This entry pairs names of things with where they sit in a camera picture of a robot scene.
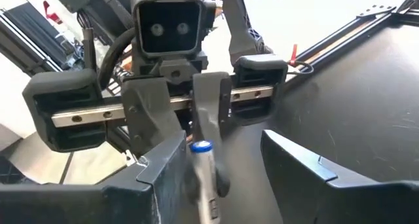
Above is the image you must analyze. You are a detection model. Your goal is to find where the red zip tie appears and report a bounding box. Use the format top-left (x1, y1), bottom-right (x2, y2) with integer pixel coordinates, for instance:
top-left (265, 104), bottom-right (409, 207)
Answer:
top-left (289, 43), bottom-right (299, 67)

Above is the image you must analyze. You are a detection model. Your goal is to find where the white blue-capped battery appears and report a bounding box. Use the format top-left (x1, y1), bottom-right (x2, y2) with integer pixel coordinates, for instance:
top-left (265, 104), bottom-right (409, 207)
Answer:
top-left (189, 140), bottom-right (221, 224)

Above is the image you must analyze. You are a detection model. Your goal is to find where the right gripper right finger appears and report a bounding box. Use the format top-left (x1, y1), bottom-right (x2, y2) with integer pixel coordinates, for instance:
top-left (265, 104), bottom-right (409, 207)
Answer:
top-left (261, 129), bottom-right (419, 224)

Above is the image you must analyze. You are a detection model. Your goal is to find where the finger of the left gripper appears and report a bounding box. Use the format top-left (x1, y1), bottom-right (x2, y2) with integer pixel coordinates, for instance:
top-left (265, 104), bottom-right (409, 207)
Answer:
top-left (120, 76), bottom-right (183, 157)
top-left (191, 71), bottom-right (233, 198)

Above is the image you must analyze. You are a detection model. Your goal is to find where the black table frame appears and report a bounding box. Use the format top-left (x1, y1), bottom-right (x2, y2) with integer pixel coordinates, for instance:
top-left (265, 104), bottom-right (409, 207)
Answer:
top-left (284, 0), bottom-right (419, 86)

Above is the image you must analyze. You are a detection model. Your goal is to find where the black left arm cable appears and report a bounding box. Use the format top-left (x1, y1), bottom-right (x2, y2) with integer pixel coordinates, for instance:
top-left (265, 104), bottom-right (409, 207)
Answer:
top-left (97, 26), bottom-right (137, 91)

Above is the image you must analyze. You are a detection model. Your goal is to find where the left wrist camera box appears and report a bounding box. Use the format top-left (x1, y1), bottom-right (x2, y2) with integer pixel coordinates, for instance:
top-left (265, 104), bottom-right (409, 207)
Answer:
top-left (132, 0), bottom-right (206, 60)

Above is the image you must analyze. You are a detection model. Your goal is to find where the wooden table border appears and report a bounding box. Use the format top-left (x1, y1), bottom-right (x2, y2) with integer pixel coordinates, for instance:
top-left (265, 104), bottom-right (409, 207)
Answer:
top-left (304, 19), bottom-right (374, 66)

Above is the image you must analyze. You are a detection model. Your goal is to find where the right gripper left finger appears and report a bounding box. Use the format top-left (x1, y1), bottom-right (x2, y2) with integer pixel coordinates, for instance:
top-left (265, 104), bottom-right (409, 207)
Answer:
top-left (0, 130), bottom-right (188, 224)

